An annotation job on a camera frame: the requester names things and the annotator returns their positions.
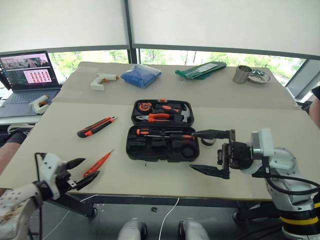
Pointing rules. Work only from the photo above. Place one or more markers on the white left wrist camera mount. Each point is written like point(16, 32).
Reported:
point(50, 167)

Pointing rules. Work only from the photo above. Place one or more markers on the seated person in black shorts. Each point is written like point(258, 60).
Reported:
point(10, 155)

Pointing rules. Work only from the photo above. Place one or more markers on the black tape roll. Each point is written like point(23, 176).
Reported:
point(208, 142)

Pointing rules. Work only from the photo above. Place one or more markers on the claw hammer orange grip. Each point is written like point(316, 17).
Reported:
point(186, 113)

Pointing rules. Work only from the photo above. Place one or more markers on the grey open laptop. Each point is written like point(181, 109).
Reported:
point(27, 72)

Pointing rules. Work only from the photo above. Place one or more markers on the dark window frame post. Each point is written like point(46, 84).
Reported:
point(132, 30)

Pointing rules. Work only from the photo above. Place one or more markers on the blue folded cloth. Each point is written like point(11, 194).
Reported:
point(141, 75)

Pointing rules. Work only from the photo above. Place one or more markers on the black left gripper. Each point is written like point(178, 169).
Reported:
point(63, 178)

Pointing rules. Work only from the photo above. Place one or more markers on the green folded bags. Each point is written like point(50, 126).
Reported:
point(200, 71)

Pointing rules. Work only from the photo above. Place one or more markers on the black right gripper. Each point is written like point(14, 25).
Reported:
point(240, 155)

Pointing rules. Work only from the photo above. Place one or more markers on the stainless steel dish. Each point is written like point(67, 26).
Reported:
point(260, 78)

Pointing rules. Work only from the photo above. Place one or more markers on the grey rounded shape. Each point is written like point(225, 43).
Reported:
point(132, 230)
point(192, 230)

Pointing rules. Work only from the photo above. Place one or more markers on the small black floor object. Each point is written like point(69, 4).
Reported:
point(154, 209)

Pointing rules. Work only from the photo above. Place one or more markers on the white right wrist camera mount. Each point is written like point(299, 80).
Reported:
point(266, 140)

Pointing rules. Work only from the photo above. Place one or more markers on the black plastic tool case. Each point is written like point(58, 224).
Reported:
point(162, 152)

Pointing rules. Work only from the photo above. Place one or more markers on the person in black sleeve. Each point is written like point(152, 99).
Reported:
point(315, 102)

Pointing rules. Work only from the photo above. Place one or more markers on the white glue gun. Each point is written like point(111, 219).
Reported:
point(38, 105)
point(100, 81)

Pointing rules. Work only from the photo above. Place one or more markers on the black table frame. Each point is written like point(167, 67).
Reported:
point(75, 203)

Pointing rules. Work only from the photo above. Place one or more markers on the white roller blind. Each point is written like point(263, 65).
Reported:
point(225, 25)
point(62, 22)

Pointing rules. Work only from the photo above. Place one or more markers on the white side table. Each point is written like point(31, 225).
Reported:
point(17, 120)

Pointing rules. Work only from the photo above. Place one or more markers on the stainless steel cup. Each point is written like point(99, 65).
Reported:
point(241, 75)

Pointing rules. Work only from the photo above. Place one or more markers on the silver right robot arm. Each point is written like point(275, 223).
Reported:
point(285, 160)

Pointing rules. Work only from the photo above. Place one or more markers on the orange black tape measure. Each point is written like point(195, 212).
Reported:
point(144, 106)

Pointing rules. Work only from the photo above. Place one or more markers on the orange voltage tester pen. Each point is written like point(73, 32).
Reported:
point(96, 165)

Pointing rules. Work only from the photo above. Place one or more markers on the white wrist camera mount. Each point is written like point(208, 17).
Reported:
point(50, 167)
point(266, 140)

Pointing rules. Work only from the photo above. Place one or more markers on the orange black utility knife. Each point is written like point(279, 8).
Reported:
point(93, 128)

